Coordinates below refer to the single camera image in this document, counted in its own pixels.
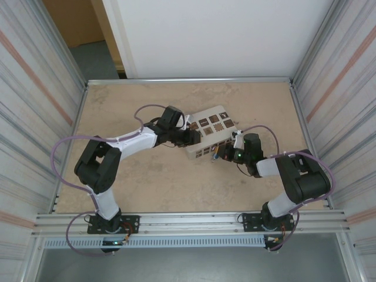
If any aluminium mounting rail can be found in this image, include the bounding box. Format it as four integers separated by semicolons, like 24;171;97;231
34;210;352;237

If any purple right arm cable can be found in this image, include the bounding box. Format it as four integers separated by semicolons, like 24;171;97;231
239;125;337;253

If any brown cardboard sheet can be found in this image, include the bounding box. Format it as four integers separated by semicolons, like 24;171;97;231
43;0;105;48

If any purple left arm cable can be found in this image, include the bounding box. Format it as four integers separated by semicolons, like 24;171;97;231
51;104;170;258

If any aluminium table side rail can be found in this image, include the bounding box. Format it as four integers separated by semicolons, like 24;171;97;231
289;82;334;210
52;83;89;214

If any white box with brown pictograms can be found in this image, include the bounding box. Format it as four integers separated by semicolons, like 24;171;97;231
184;105;243;161

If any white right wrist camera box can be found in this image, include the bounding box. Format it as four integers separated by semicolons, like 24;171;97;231
231;130;244;149

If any grey slotted cable duct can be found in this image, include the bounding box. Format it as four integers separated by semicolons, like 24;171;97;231
43;236;267;249

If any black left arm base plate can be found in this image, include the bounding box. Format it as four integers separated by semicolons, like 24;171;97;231
87;215;140;235

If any aluminium table end rail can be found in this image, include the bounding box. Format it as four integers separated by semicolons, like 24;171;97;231
86;76;296;86

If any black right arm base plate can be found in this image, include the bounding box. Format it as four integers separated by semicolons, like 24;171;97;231
242;213;296;233

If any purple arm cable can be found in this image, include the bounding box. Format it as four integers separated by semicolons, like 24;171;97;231
239;125;337;253
51;104;170;258

